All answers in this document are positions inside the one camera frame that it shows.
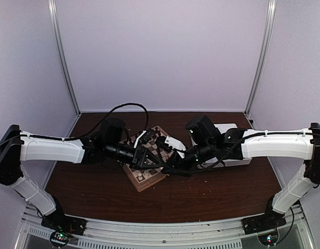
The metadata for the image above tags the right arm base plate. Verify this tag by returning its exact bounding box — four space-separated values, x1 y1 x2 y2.
241 214 286 234

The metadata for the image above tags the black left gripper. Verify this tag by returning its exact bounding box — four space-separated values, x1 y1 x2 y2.
105 141 163 170

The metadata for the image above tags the aluminium frame post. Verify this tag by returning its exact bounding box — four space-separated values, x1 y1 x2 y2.
47 0 81 116
244 0 276 116

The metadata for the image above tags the wooden chess board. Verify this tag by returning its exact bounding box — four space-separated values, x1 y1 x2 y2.
121 126 168 192

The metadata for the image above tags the front aluminium rail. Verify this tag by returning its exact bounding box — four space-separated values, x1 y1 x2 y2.
12 204 316 248

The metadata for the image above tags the left controller board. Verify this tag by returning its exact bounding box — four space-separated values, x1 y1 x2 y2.
49 231 70 247

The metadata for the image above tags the white plastic tray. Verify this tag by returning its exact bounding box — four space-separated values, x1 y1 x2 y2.
186 120 251 170

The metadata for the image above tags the left aluminium frame post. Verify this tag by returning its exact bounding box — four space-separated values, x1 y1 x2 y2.
47 0 81 116

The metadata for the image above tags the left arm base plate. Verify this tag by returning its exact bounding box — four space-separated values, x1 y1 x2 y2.
41 215 87 236

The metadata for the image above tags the right controller board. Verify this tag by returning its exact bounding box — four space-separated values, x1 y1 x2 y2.
258 231 279 246

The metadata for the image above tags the controller board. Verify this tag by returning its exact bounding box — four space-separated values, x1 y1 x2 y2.
258 231 279 246
49 231 70 247

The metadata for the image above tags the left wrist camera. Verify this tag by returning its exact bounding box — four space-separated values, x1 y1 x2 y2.
133 129 154 148

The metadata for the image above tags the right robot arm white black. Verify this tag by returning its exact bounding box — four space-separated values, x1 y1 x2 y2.
162 116 320 229

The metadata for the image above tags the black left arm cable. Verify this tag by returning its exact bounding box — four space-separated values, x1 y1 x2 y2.
63 103 149 142

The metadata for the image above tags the white bishop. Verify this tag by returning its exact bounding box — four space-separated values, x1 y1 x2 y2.
138 174 144 182

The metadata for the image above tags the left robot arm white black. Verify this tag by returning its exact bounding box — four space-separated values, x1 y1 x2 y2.
0 118 162 230

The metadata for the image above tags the right aluminium frame post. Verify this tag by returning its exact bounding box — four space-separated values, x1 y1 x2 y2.
244 0 276 116

